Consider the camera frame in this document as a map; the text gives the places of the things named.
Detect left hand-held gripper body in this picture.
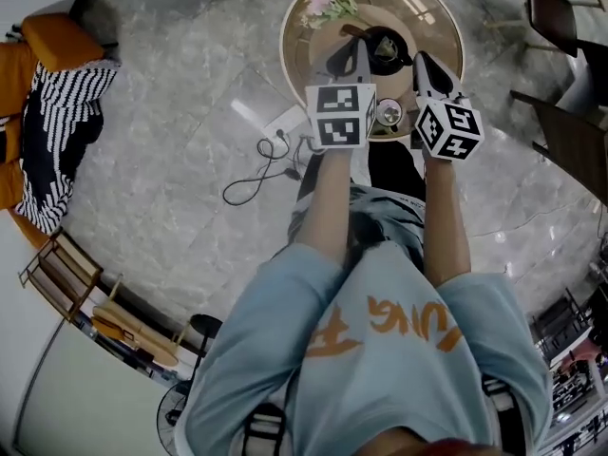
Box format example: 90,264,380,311
305,69,379,152

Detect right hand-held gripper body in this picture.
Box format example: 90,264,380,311
411,85,485,162

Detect black teapot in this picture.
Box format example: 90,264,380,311
340,23,415,77

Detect person's right forearm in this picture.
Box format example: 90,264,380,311
419,156,475,288

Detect person's left forearm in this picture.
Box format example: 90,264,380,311
294,147,363,269

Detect round beige tray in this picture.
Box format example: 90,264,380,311
307,1,420,109

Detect small cup with saucer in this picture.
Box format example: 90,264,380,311
374,97,404,131

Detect round glass table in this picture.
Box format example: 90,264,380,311
278,0,466,143

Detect white power strip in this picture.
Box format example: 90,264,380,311
261,104,309,138

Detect black trousers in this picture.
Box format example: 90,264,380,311
287,135,428,247

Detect dark wooden chair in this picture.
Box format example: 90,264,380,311
509,87,608,198

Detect light blue shirt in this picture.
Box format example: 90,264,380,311
172,182,555,456

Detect black white striped blanket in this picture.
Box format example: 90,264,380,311
13,59,121,236

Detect orange sofa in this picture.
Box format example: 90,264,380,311
0,11,107,250

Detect black floor fan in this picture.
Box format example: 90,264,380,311
156,379,197,451

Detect black cable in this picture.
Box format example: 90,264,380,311
221,128,306,207

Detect black backpack strap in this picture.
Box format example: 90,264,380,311
481,374,513,413
240,402,287,456

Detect gold frame side table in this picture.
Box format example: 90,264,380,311
17,227,105,324

